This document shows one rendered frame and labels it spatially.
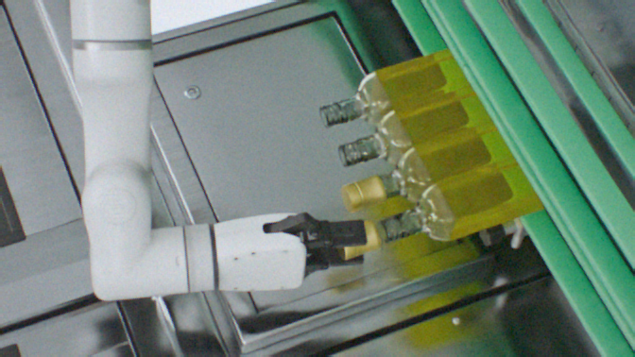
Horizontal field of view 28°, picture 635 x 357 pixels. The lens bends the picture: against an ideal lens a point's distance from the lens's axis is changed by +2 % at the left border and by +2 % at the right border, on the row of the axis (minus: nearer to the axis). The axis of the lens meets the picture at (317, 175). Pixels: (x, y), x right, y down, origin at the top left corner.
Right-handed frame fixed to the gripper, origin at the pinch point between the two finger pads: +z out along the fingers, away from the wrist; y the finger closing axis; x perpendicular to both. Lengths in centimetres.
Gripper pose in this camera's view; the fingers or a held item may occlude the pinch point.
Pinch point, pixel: (346, 243)
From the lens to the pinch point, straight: 142.9
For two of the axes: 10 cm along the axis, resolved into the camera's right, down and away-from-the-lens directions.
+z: 9.9, -0.9, 1.3
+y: 0.6, -5.5, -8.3
